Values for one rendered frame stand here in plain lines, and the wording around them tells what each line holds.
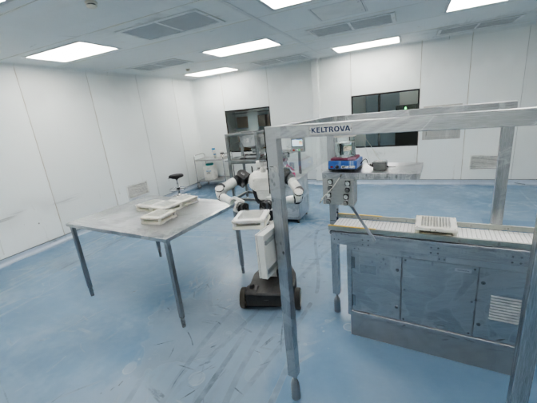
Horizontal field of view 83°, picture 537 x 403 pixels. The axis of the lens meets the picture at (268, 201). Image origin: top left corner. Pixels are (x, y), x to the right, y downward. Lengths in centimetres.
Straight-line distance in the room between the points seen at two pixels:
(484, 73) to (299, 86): 368
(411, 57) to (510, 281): 564
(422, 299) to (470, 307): 28
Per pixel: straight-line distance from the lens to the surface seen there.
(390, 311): 258
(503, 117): 137
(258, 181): 279
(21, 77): 635
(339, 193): 216
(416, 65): 734
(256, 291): 301
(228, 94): 851
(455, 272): 236
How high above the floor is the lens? 181
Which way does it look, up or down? 16 degrees down
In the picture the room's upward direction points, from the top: 6 degrees counter-clockwise
